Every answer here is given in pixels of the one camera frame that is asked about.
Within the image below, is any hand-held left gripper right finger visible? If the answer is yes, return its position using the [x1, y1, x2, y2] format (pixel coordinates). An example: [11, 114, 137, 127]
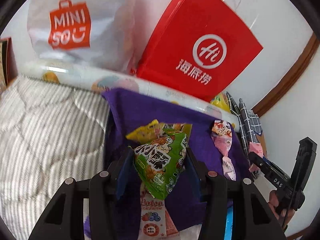
[185, 147, 287, 240]

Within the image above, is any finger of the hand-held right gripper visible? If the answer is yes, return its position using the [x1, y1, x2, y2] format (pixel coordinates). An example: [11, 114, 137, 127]
[247, 151, 291, 191]
[291, 137, 314, 196]

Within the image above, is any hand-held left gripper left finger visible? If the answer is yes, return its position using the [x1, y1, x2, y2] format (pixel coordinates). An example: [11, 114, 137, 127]
[29, 148, 135, 240]

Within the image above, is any light pink candy packet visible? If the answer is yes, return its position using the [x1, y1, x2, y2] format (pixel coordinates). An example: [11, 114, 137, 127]
[248, 142, 264, 158]

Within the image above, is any green snack packet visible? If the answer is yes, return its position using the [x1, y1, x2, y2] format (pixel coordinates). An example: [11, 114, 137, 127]
[128, 131, 188, 202]

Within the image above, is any purple cloth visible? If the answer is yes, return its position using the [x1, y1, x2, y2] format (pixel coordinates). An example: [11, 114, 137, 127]
[85, 87, 253, 240]

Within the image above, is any person's right hand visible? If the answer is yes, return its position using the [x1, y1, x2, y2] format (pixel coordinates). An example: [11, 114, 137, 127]
[269, 191, 296, 228]

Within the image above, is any pink white snack packet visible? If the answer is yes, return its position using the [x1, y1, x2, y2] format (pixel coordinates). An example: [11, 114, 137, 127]
[221, 155, 237, 180]

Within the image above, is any berry print wafer packet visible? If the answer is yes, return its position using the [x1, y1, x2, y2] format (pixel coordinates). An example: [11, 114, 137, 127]
[139, 185, 181, 238]

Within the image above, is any pink cartoon snack packet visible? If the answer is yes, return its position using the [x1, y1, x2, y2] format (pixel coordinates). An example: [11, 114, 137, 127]
[211, 120, 234, 158]

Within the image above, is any yellow triangular snack packet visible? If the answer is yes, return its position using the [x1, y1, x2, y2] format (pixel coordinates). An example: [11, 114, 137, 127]
[125, 119, 193, 145]

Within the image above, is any checkered grey folded cloth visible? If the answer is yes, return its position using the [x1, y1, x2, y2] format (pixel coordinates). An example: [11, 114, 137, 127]
[225, 91, 267, 180]

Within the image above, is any blue tissue box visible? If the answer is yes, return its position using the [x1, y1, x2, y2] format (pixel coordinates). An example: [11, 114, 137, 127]
[225, 206, 237, 240]

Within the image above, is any yellow chip bag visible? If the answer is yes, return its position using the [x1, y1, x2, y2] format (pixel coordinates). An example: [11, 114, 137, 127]
[210, 92, 232, 113]

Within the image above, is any rolled printed mat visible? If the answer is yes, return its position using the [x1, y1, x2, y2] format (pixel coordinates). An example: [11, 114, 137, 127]
[21, 60, 239, 128]

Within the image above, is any red paper bag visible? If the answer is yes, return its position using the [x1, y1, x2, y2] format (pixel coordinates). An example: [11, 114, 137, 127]
[136, 0, 264, 103]

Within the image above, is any white plastic shopping bag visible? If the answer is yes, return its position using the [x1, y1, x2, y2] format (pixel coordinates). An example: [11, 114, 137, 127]
[27, 0, 140, 72]

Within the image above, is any patterned book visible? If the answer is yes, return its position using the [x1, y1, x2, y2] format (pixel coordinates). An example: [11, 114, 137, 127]
[0, 37, 18, 90]

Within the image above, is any brown door frame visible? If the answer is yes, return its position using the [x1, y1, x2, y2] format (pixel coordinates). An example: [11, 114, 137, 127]
[251, 34, 318, 118]

